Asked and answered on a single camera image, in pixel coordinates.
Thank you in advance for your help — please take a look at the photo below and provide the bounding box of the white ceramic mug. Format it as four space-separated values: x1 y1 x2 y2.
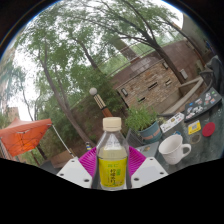
158 133 193 166

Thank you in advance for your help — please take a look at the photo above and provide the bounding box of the clear bottle with yellow label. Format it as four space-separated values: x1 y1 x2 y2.
95 116 130 191

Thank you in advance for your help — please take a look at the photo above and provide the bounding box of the orange patio umbrella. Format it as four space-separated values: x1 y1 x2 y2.
0 117 54 158

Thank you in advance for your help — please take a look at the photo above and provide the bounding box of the wooden crate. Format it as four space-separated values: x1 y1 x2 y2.
49 149 74 169

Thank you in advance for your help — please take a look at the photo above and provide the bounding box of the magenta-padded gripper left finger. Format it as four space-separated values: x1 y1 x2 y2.
56 146 101 189

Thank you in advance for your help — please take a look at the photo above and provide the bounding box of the flat round red coaster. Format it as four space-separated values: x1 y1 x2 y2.
201 121 217 138

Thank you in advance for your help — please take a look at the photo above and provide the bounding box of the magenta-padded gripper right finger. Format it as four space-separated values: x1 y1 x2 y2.
126 145 169 189

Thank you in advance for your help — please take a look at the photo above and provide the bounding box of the green plant in teal pot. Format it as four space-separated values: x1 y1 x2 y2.
124 105 164 144

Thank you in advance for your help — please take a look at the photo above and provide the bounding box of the small yellow card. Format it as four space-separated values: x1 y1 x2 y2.
187 119 202 136

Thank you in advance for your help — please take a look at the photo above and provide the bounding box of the wooden lamp post with globe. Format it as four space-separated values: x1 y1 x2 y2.
88 87 114 118

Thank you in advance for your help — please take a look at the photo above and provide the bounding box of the black laptop with stickers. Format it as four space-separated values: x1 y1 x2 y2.
183 87 223 123

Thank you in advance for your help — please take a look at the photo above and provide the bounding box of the grey laptop with stickers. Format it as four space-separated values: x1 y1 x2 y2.
134 141 161 158

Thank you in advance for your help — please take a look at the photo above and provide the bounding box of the white card with stickers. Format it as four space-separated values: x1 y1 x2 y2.
159 112 185 134

